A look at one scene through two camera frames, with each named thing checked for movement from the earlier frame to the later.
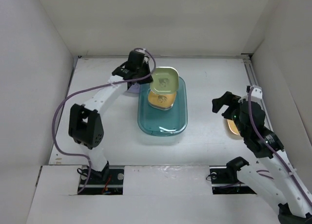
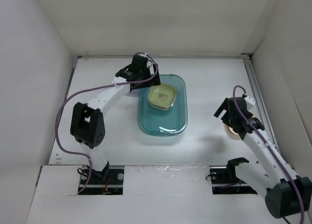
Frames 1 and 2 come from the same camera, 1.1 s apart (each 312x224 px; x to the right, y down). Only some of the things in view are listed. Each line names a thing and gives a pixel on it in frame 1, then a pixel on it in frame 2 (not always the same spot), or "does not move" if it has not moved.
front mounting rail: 220,183 does not move
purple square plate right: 134,88 does not move
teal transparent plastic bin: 170,122 does not move
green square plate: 165,80 to 162,97
